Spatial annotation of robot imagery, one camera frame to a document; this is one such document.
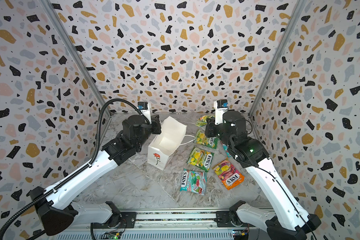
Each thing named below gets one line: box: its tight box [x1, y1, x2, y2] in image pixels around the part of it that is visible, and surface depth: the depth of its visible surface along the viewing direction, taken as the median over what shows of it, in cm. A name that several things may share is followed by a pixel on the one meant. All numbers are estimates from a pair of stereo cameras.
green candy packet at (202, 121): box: [195, 115, 216, 127], surface depth 66 cm
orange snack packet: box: [212, 158, 245, 191], surface depth 89 cm
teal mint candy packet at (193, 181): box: [179, 168, 208, 196], surface depth 86 cm
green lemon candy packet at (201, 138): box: [195, 129, 219, 150], surface depth 105 cm
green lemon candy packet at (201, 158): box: [187, 147, 215, 173], surface depth 96 cm
